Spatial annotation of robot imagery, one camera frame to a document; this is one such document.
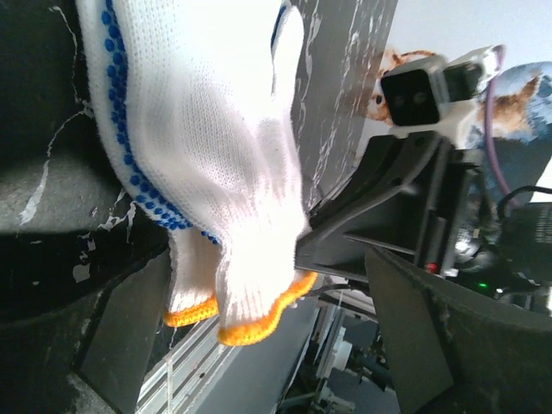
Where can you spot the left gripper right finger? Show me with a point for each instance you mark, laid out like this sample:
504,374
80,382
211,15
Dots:
452,350

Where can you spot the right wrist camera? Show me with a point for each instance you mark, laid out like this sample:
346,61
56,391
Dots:
423,92

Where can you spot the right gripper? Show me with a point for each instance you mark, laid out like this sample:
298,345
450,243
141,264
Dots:
407,196

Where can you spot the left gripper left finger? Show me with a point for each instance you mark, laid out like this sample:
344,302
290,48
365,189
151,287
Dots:
91,356

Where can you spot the blue dotted glove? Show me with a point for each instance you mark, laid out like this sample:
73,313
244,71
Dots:
193,102

